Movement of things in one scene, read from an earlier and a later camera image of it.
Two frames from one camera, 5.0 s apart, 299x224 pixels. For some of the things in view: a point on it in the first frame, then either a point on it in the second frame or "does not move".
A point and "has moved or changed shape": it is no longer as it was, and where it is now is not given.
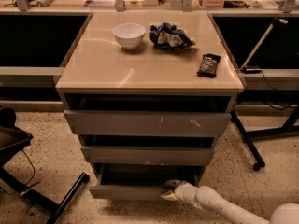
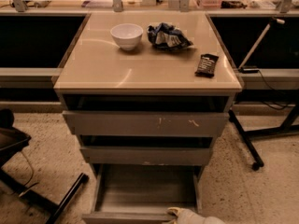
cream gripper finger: x=170 y=196 to x=174 y=221
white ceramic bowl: x=129 y=35 does not move
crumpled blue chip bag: x=167 y=35 does not move
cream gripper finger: x=173 y=182 to x=177 y=210
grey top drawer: x=121 y=122 does not move
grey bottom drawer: x=139 y=181 has moved or changed shape
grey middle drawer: x=109 y=155 does not move
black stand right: x=290 y=125 does not move
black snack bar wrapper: x=209 y=64 does not move
